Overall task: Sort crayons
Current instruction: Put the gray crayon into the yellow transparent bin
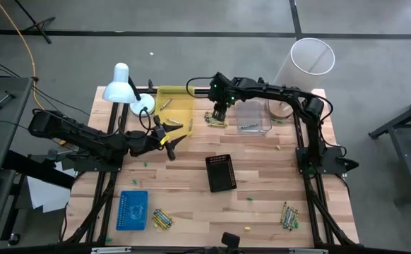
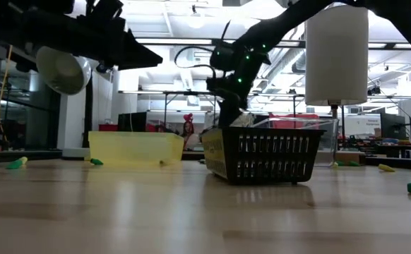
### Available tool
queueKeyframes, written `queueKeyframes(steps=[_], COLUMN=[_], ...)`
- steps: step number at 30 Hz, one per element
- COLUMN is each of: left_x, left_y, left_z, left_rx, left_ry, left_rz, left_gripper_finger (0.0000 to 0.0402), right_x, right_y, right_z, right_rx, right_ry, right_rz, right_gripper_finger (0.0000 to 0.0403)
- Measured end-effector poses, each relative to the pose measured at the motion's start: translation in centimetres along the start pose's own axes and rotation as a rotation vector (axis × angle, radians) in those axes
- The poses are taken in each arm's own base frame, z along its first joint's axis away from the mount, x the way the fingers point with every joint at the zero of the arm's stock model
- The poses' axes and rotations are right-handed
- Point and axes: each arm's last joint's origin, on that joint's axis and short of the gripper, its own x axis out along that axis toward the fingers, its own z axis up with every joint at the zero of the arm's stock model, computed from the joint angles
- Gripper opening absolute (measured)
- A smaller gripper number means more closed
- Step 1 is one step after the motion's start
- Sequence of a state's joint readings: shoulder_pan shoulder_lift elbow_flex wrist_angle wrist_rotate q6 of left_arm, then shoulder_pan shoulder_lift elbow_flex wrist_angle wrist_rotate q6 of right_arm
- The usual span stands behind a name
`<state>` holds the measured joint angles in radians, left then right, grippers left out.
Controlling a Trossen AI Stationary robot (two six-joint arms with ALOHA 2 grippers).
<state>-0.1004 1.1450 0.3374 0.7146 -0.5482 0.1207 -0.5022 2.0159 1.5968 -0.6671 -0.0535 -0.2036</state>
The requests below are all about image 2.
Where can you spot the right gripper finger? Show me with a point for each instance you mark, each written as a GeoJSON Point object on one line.
{"type": "Point", "coordinates": [230, 114]}

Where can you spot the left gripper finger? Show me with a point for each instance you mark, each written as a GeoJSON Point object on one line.
{"type": "Point", "coordinates": [135, 56]}

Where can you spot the black plastic basket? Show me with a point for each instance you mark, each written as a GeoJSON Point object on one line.
{"type": "Point", "coordinates": [272, 157]}

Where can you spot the yellow plastic bin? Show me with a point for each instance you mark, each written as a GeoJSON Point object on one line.
{"type": "Point", "coordinates": [135, 148]}

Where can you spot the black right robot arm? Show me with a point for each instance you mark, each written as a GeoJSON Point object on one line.
{"type": "Point", "coordinates": [290, 17]}

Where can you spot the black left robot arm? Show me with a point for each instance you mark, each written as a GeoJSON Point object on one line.
{"type": "Point", "coordinates": [15, 24]}

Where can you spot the white patterned bag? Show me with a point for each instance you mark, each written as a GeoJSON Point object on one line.
{"type": "Point", "coordinates": [246, 120]}

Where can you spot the red desk lamp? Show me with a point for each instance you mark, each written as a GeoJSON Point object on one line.
{"type": "Point", "coordinates": [189, 117]}

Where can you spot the black metal rack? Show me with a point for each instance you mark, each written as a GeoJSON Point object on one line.
{"type": "Point", "coordinates": [191, 92]}

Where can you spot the person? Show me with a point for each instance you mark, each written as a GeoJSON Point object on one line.
{"type": "Point", "coordinates": [188, 132]}

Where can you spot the white desk lamp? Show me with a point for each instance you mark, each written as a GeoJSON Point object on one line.
{"type": "Point", "coordinates": [62, 72]}

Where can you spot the red panel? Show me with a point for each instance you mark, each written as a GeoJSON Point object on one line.
{"type": "Point", "coordinates": [293, 121]}

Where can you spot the white pendant ceiling lamp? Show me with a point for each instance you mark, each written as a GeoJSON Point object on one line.
{"type": "Point", "coordinates": [195, 19]}

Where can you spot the red box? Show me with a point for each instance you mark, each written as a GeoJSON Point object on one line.
{"type": "Point", "coordinates": [107, 127]}

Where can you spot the white cylinder shade lamp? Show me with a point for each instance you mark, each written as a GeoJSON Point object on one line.
{"type": "Point", "coordinates": [336, 56]}

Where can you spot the clear plastic container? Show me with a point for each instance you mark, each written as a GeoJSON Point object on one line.
{"type": "Point", "coordinates": [327, 141]}

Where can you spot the pale yellow crayon piece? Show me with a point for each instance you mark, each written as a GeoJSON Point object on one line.
{"type": "Point", "coordinates": [334, 165]}

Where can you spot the white cabinet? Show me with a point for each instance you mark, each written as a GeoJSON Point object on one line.
{"type": "Point", "coordinates": [362, 124]}

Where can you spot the black table back rail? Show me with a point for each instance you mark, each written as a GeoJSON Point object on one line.
{"type": "Point", "coordinates": [192, 155]}

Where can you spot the black left frame rails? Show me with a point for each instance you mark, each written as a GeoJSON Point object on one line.
{"type": "Point", "coordinates": [25, 155]}

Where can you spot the black frame rails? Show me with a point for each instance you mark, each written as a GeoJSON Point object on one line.
{"type": "Point", "coordinates": [25, 155]}
{"type": "Point", "coordinates": [396, 163]}

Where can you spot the black right frame rails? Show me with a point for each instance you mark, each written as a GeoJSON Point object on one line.
{"type": "Point", "coordinates": [396, 163]}

